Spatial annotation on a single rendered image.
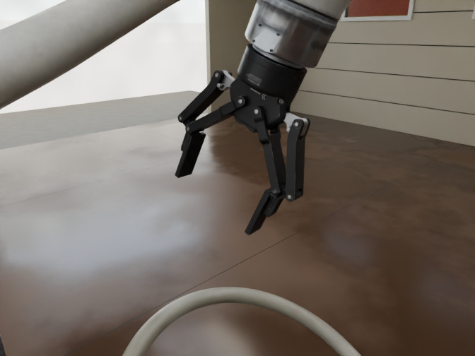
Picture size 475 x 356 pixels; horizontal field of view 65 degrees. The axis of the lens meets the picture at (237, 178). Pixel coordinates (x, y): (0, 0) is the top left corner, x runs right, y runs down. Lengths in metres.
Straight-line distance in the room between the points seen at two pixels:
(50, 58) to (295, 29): 0.24
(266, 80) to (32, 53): 0.23
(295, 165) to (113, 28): 0.25
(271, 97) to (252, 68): 0.04
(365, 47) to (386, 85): 0.81
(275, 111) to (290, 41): 0.08
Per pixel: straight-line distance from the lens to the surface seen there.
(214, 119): 0.49
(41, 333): 2.76
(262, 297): 0.79
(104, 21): 0.45
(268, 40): 0.41
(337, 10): 0.43
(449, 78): 7.09
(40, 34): 0.43
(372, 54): 7.63
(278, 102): 0.44
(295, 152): 0.44
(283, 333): 2.50
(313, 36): 0.42
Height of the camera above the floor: 1.73
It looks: 21 degrees down
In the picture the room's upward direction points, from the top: straight up
